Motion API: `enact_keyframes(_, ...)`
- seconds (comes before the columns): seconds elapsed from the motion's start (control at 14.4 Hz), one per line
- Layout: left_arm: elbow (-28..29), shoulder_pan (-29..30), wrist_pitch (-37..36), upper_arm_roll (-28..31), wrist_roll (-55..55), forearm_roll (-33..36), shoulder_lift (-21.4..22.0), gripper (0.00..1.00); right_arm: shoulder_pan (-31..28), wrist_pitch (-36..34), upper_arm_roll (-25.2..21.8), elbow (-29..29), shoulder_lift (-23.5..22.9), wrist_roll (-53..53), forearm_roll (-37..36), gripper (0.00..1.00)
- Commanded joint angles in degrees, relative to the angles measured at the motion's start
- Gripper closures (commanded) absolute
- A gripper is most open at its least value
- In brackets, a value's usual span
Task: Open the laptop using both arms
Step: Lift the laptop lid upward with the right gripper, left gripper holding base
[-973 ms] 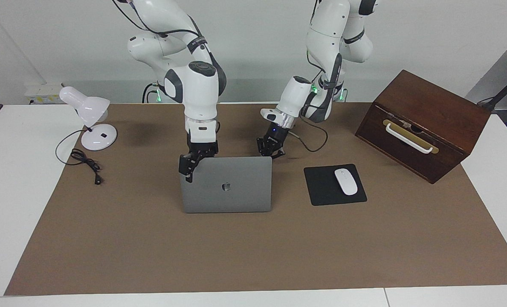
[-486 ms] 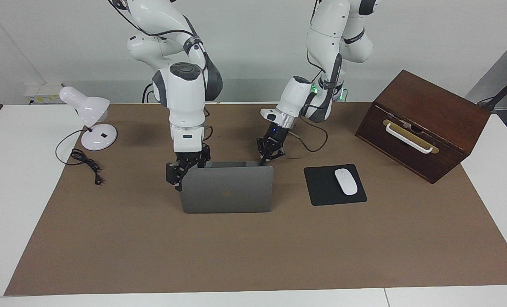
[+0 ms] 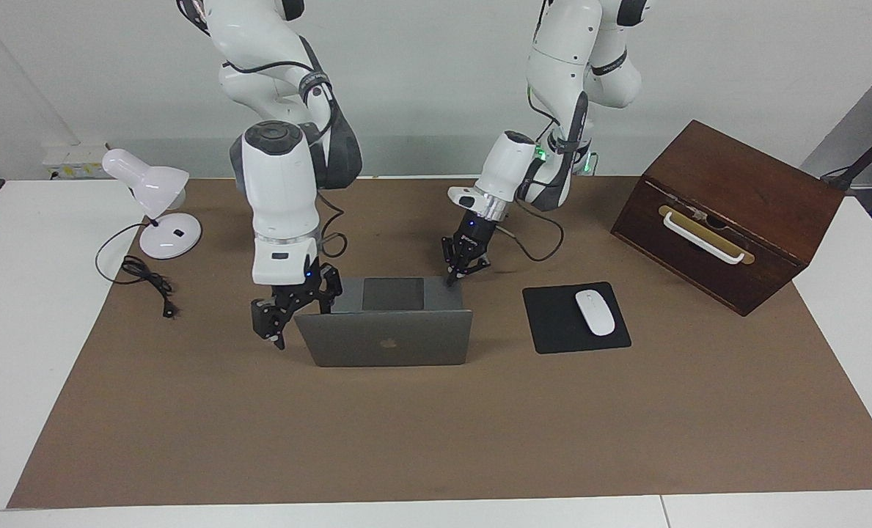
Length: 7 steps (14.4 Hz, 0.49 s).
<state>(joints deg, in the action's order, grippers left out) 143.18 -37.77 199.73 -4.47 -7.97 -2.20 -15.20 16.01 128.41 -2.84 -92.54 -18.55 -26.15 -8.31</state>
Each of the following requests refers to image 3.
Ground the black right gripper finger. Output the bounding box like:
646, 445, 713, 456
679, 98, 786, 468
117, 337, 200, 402
320, 263, 344, 315
251, 298, 292, 351

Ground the grey apple laptop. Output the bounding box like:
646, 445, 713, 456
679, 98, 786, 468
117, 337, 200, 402
293, 276, 475, 369

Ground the black mouse pad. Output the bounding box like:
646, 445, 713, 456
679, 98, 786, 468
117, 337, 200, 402
521, 281, 633, 356

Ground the white computer mouse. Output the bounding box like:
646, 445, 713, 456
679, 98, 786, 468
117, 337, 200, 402
574, 289, 618, 338

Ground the white desk lamp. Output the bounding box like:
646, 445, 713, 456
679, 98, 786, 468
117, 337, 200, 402
100, 147, 204, 261

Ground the brown table mat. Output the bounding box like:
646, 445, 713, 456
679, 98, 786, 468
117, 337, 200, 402
6, 175, 872, 510

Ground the dark brown wooden box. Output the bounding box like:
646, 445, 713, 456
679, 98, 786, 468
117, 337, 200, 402
609, 119, 846, 318

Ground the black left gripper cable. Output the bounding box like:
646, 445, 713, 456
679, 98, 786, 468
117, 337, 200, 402
494, 197, 565, 263

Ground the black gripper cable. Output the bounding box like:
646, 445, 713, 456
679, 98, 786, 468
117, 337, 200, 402
494, 197, 565, 263
219, 59, 349, 262

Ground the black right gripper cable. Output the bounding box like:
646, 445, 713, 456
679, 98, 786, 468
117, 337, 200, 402
219, 59, 349, 262

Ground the white box handle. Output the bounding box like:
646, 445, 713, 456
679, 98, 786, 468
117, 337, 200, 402
661, 210, 747, 265

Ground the white wall power strip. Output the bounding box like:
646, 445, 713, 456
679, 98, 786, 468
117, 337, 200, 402
43, 142, 111, 181

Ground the gold handle plate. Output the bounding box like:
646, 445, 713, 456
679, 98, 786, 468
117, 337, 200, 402
657, 204, 757, 266

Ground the black camera stand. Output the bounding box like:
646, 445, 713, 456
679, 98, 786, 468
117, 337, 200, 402
820, 117, 872, 194

